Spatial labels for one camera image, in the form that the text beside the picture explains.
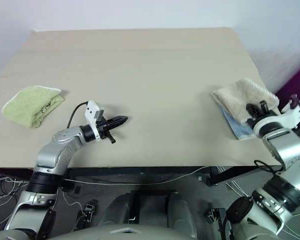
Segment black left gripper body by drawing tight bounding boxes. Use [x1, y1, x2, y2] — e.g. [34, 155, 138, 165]
[96, 115, 117, 145]

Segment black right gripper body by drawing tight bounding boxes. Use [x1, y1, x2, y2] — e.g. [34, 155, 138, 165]
[247, 111, 282, 127]

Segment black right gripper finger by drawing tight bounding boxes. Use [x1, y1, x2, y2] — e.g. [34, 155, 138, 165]
[259, 100, 269, 115]
[245, 102, 262, 119]

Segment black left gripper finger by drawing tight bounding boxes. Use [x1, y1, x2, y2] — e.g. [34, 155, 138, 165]
[107, 115, 129, 124]
[108, 119, 128, 129]

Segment beige towel with white trim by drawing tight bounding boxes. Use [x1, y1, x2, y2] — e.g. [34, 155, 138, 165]
[211, 77, 281, 126]

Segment blue folded towel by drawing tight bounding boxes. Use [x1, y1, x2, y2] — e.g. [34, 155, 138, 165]
[216, 103, 257, 141]

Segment green folded towel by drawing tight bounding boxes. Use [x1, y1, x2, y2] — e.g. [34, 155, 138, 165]
[1, 85, 66, 129]

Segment dark rounded robot leg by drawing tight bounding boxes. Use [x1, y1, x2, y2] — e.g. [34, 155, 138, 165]
[164, 192, 198, 239]
[99, 193, 140, 229]

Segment grey robot torso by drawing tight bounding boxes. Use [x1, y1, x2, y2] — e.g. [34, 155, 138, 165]
[0, 224, 198, 240]

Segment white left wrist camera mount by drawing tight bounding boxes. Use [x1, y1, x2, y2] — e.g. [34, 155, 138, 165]
[84, 100, 106, 144]

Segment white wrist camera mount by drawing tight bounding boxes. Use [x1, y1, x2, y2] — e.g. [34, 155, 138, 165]
[253, 99, 300, 137]
[84, 100, 106, 144]

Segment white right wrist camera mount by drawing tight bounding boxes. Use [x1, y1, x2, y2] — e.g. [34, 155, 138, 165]
[253, 99, 300, 137]

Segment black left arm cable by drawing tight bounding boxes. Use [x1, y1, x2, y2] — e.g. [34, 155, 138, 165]
[67, 100, 89, 129]

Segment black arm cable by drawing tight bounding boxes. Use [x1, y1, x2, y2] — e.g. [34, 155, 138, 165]
[67, 100, 89, 129]
[254, 94, 300, 174]

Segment purple wall panel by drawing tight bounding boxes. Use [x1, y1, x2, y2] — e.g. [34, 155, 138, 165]
[273, 61, 300, 106]

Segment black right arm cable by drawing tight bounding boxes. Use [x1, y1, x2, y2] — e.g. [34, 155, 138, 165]
[254, 94, 300, 174]

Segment black table frame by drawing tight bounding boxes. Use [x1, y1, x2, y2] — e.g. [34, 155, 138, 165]
[0, 165, 282, 193]

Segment long white cable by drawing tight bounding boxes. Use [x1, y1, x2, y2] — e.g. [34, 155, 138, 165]
[57, 166, 211, 213]

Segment black metal floor bracket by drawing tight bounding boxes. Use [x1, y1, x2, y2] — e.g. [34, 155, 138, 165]
[82, 199, 98, 223]
[205, 208, 227, 226]

